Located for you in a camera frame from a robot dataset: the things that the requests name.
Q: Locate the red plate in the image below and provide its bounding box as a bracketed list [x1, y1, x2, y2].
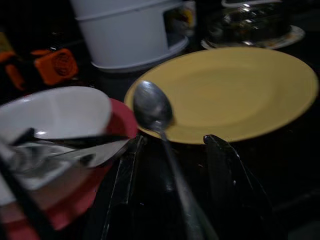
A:
[0, 97, 140, 240]

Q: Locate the yellow plate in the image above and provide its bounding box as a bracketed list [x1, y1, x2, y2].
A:
[124, 46, 320, 145]

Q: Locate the white patterned saucer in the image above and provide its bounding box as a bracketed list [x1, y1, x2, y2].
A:
[200, 24, 306, 50]

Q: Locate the shiny steel kitchen utensil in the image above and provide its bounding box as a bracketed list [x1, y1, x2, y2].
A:
[11, 136, 130, 176]

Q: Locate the white tiered plastic rack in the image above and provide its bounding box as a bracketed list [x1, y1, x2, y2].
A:
[68, 0, 190, 73]

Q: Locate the white printed mug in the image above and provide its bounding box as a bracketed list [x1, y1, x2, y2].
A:
[172, 0, 197, 37]

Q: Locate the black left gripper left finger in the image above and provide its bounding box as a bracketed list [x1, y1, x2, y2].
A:
[101, 134, 145, 240]

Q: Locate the steel spoon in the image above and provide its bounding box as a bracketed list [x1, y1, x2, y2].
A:
[132, 79, 218, 240]

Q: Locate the orange and black tool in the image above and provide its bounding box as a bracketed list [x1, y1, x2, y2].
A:
[0, 47, 78, 91]

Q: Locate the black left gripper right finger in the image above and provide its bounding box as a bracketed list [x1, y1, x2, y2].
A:
[202, 134, 275, 226]

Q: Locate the clear glass bowl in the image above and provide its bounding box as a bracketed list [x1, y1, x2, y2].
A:
[207, 0, 292, 47]

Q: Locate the white ceramic bowl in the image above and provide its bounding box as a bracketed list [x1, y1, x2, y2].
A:
[0, 86, 113, 205]

